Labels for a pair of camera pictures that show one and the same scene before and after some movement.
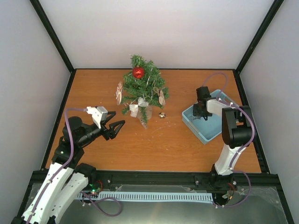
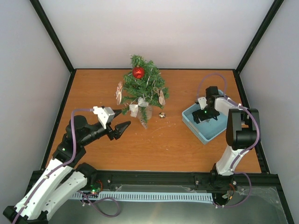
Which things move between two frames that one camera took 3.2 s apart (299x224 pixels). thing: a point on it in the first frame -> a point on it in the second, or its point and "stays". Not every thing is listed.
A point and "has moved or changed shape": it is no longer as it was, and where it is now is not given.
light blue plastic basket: (206, 129) stays
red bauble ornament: (138, 72) stays
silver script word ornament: (192, 117) has moved or changed shape
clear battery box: (144, 123) stays
